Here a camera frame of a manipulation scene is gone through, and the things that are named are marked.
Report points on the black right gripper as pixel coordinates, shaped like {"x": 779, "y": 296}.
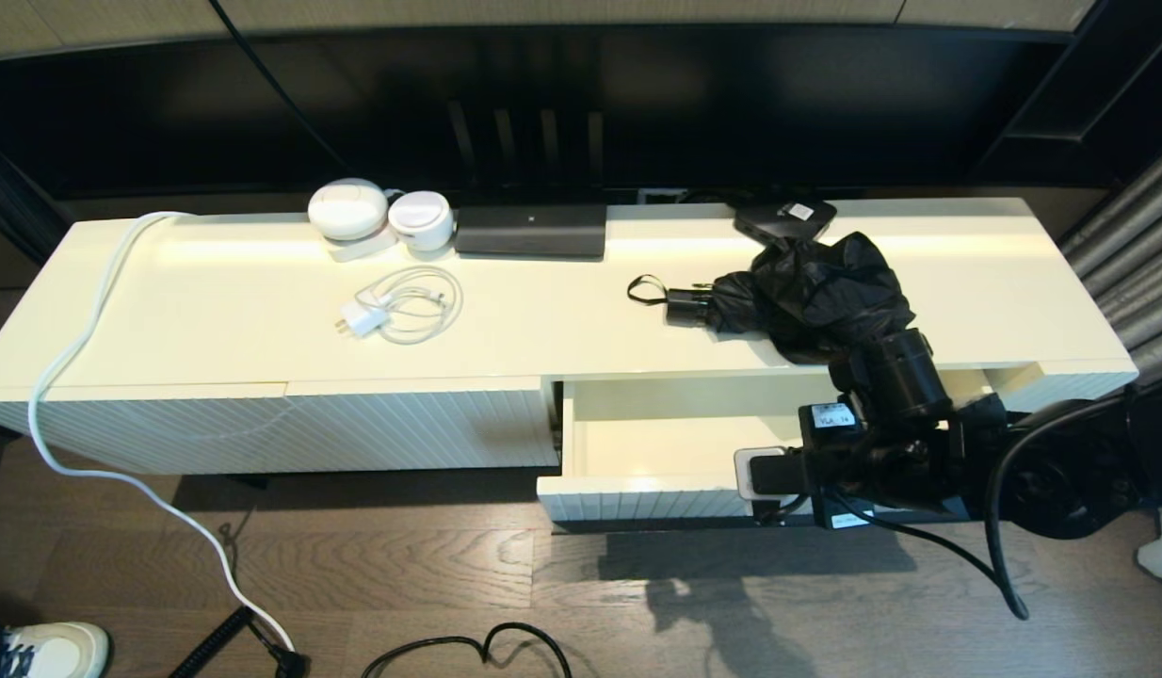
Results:
{"x": 863, "y": 471}

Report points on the black shelf unit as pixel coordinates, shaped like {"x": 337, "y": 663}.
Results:
{"x": 1108, "y": 94}

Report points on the white sneaker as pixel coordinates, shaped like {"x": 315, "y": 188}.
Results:
{"x": 58, "y": 650}

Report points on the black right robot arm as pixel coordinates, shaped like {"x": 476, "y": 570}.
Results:
{"x": 1061, "y": 480}

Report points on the black television screen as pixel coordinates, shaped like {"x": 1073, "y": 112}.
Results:
{"x": 732, "y": 104}

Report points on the grey pleated curtain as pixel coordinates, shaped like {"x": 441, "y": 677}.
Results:
{"x": 1127, "y": 245}

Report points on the black router with antennas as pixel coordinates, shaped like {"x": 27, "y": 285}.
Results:
{"x": 529, "y": 234}

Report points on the white TV cabinet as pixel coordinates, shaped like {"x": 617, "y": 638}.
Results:
{"x": 261, "y": 320}

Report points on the large white round device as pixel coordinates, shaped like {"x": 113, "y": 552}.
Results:
{"x": 347, "y": 209}

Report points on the black umbrella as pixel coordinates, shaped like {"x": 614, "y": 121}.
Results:
{"x": 807, "y": 292}

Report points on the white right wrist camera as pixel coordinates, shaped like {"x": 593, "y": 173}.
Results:
{"x": 746, "y": 480}

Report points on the black set-top box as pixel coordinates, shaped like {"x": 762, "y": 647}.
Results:
{"x": 779, "y": 218}

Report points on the small white round device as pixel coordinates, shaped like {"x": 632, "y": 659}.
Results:
{"x": 421, "y": 221}

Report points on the white fluted drawer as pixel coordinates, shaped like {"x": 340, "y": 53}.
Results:
{"x": 656, "y": 443}

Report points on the white USB charger adapter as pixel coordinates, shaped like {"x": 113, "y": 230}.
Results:
{"x": 366, "y": 318}

